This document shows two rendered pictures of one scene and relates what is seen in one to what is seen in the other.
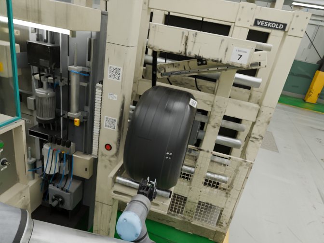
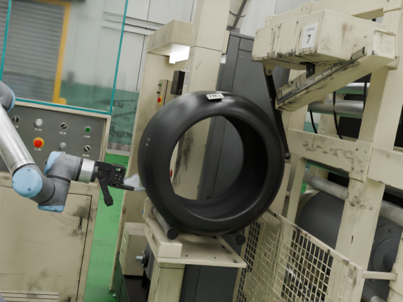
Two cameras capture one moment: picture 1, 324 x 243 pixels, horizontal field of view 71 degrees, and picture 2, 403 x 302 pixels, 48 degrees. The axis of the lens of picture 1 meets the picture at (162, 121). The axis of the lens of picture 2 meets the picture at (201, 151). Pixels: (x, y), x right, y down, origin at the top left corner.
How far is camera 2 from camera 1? 1.76 m
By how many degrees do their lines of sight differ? 64
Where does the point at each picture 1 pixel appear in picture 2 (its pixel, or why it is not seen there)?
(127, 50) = (194, 50)
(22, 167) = not seen: hidden behind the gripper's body
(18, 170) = not seen: hidden behind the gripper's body
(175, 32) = (268, 31)
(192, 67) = (302, 82)
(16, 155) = (101, 152)
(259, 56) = (365, 38)
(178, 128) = (168, 112)
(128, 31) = (197, 30)
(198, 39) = (281, 31)
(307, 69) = not seen: outside the picture
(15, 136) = (104, 132)
